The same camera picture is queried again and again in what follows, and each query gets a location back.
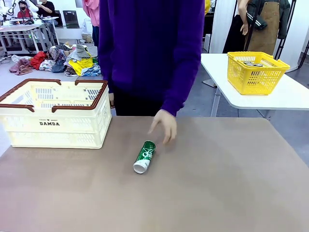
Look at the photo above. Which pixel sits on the yellow plastic basket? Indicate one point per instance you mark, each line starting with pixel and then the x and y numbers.
pixel 253 82

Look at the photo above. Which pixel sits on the person's right forearm purple sleeve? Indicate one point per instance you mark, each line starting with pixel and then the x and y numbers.
pixel 105 77

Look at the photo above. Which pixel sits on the person's left forearm purple sleeve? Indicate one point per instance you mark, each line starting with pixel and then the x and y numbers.
pixel 182 96

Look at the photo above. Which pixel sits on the person in pink top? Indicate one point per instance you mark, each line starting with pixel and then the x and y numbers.
pixel 91 12

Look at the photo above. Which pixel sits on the white side table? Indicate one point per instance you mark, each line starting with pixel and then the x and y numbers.
pixel 265 101

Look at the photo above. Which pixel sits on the dark jacket white stripes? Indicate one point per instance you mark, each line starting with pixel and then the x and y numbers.
pixel 257 23

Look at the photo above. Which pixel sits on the grey work table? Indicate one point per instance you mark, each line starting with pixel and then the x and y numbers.
pixel 21 27

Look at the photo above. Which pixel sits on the seated person in black shirt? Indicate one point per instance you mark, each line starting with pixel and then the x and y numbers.
pixel 47 8

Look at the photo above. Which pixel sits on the cardboard box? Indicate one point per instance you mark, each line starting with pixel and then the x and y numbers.
pixel 87 37

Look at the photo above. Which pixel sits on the red cloth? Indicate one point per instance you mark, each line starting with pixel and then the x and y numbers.
pixel 38 60

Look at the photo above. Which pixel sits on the person's left hand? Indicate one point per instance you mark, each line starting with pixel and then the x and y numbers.
pixel 166 123

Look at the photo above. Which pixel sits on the green soda can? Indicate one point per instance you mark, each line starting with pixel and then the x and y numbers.
pixel 144 155

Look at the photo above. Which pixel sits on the white low cabinet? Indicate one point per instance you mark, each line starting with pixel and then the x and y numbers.
pixel 68 33

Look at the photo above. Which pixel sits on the cream shopping basket brown rim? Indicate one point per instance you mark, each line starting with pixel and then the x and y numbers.
pixel 58 131

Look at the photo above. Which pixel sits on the grey metal floor foot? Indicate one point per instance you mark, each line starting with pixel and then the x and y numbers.
pixel 209 82

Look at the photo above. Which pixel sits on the black clothes rack stand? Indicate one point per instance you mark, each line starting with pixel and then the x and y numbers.
pixel 288 24

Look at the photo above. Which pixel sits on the blue floral cloth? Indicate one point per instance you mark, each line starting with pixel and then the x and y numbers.
pixel 93 71

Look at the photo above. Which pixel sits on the white floral cloth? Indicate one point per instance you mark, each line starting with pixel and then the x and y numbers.
pixel 47 65

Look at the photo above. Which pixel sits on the yellow cloth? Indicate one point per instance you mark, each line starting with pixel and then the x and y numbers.
pixel 80 64

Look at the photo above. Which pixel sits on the black hanging garment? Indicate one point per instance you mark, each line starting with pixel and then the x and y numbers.
pixel 234 36

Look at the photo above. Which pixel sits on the grey white patterned cloth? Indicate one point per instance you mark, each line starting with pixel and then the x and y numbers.
pixel 80 53

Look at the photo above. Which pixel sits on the person in purple sweater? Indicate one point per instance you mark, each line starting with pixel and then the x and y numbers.
pixel 149 48

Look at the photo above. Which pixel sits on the white partition panel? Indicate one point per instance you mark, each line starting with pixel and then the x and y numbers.
pixel 222 24

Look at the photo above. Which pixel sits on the person's right hand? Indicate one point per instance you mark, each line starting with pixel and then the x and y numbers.
pixel 111 100

